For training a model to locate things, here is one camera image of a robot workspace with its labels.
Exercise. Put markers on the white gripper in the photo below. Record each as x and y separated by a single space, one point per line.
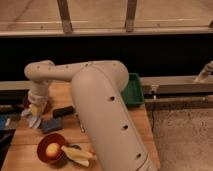
37 95

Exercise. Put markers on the grey towel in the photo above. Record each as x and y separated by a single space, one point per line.
33 121

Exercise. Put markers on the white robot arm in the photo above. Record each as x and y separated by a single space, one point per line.
96 88

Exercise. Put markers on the purple bowl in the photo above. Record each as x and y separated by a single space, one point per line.
25 102

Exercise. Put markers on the blue sponge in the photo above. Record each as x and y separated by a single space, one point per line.
50 125

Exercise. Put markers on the black rectangular block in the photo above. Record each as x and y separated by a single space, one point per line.
60 112

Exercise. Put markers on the red bowl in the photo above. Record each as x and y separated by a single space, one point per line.
51 138

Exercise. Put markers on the yellow ball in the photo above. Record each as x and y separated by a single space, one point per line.
52 150

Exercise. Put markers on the yellow banana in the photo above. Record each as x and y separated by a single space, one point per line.
81 157

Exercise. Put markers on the green plastic tray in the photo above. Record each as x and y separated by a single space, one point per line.
133 93

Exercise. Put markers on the metal faucet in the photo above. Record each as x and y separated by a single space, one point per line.
205 72

